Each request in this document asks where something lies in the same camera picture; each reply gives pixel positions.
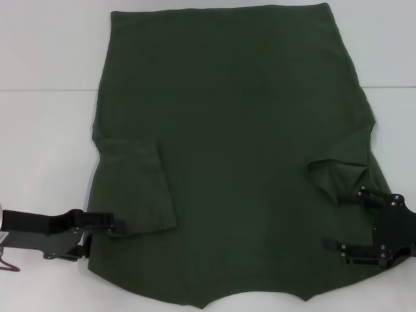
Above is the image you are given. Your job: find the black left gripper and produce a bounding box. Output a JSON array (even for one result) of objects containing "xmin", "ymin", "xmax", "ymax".
[{"xmin": 1, "ymin": 209, "xmax": 127, "ymax": 263}]

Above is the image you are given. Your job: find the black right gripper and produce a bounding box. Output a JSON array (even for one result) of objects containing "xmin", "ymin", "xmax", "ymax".
[{"xmin": 321, "ymin": 185, "xmax": 416, "ymax": 269}]

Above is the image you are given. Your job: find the dark green t-shirt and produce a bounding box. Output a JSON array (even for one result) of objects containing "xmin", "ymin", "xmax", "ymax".
[{"xmin": 84, "ymin": 2, "xmax": 400, "ymax": 310}]

